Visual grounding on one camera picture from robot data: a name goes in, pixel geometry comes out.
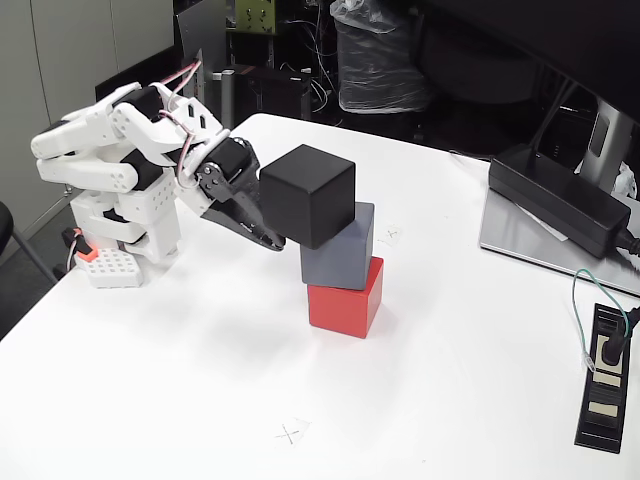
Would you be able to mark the black cube block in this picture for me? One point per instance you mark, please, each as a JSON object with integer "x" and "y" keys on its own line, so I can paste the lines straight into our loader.
{"x": 305, "y": 200}

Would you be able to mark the grey cube block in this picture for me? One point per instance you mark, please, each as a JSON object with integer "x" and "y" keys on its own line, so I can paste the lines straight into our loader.
{"x": 340, "y": 255}

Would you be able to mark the black equipment box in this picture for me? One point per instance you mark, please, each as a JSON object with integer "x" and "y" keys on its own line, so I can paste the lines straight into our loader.
{"x": 275, "y": 92}

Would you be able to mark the black computer tower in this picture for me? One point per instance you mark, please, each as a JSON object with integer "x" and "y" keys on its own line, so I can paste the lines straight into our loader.
{"x": 135, "y": 72}

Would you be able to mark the red cube block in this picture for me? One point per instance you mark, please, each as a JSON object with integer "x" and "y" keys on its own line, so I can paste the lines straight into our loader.
{"x": 340, "y": 315}

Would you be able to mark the white perforated table clamp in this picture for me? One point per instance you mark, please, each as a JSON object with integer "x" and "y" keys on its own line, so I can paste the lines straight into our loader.
{"x": 112, "y": 270}

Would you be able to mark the yellow-green perforated panel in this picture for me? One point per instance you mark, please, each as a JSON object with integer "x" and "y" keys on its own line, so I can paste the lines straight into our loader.
{"x": 255, "y": 15}

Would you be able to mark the clear tape with cross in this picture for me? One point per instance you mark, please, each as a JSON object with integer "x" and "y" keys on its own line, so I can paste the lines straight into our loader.
{"x": 291, "y": 433}
{"x": 392, "y": 235}

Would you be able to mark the plastic-wrapped black bin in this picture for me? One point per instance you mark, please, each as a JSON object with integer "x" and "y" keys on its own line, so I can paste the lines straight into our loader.
{"x": 375, "y": 65}

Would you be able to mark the black chair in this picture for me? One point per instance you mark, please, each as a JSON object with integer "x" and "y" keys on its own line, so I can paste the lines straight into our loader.
{"x": 6, "y": 225}

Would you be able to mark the black power adapter brick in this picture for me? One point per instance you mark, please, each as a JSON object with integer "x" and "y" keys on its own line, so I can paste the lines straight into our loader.
{"x": 555, "y": 195}

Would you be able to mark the black monitor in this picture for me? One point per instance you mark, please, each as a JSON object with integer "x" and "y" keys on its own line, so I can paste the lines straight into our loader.
{"x": 525, "y": 35}

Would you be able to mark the silver monitor stand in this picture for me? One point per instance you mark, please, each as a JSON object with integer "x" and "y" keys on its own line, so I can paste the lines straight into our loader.
{"x": 602, "y": 140}

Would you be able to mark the crumpled white paper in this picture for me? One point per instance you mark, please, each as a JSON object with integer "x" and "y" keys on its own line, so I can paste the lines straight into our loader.
{"x": 627, "y": 182}

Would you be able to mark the black power plug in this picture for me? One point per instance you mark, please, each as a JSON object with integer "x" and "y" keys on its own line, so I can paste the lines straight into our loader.
{"x": 614, "y": 345}

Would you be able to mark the black power strip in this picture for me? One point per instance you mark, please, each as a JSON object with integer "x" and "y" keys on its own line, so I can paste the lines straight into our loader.
{"x": 602, "y": 415}

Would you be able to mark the silver monitor base plate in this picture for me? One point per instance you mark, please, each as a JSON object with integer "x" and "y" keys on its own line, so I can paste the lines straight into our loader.
{"x": 510, "y": 235}

